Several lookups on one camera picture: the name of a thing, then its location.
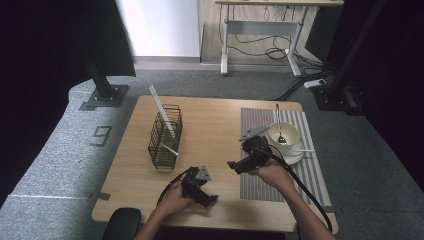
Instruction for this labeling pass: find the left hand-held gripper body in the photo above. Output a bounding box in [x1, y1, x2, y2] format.
[181, 165, 212, 201]

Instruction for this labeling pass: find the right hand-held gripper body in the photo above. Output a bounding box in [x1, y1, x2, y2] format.
[238, 125, 273, 172]

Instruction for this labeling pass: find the white round plate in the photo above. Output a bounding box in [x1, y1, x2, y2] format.
[263, 131, 306, 166]

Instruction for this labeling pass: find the dark wire basket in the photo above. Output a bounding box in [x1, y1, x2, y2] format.
[147, 104, 184, 170]

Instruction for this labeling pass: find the person's left hand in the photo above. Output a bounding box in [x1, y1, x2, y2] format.
[156, 188, 196, 218]

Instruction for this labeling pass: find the person's right hand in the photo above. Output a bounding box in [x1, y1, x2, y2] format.
[249, 155, 294, 196]

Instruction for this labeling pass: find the brown striped woven placemat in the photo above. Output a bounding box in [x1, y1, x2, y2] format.
[239, 107, 333, 208]

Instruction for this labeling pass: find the metal spoon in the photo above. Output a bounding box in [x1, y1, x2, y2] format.
[275, 103, 288, 146]

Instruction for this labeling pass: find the cream bowl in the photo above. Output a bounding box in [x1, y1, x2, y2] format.
[266, 121, 301, 148]

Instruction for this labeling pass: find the black chair armrest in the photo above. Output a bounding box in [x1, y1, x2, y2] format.
[102, 207, 142, 240]

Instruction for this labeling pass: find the white power strip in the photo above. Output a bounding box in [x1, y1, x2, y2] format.
[303, 78, 327, 89]

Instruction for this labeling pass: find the black metal stand with base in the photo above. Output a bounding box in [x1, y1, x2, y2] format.
[311, 0, 388, 116]

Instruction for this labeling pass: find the white-framed background desk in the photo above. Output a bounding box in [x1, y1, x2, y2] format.
[214, 0, 345, 78]

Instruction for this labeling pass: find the black stand base left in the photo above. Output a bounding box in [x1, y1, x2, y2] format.
[79, 56, 130, 112]

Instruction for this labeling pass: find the black curtain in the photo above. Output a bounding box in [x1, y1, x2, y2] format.
[0, 0, 137, 208]
[339, 0, 424, 193]

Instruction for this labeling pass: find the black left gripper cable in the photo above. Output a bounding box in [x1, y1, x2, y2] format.
[157, 167, 193, 205]

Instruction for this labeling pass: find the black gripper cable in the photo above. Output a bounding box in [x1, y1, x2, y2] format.
[256, 144, 334, 233]
[157, 167, 193, 205]

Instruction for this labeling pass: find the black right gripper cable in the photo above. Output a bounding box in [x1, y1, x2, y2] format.
[256, 144, 334, 233]

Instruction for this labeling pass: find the black floor cable bundle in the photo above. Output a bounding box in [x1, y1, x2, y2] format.
[218, 4, 334, 102]

